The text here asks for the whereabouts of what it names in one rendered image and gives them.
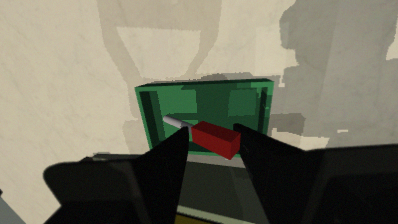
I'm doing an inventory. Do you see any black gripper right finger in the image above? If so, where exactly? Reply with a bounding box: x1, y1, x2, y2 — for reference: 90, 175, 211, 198
233, 123, 398, 224

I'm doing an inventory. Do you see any red-headed pin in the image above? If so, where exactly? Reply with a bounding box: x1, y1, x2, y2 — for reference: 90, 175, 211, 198
163, 115, 241, 160

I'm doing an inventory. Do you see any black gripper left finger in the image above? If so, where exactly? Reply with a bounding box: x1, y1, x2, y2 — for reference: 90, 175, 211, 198
43, 126, 189, 224

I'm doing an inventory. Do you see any green tray floor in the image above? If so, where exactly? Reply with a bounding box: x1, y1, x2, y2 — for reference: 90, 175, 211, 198
149, 87, 262, 141

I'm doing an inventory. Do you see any grey-green ramp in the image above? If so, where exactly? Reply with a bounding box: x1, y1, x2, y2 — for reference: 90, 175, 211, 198
79, 154, 269, 224

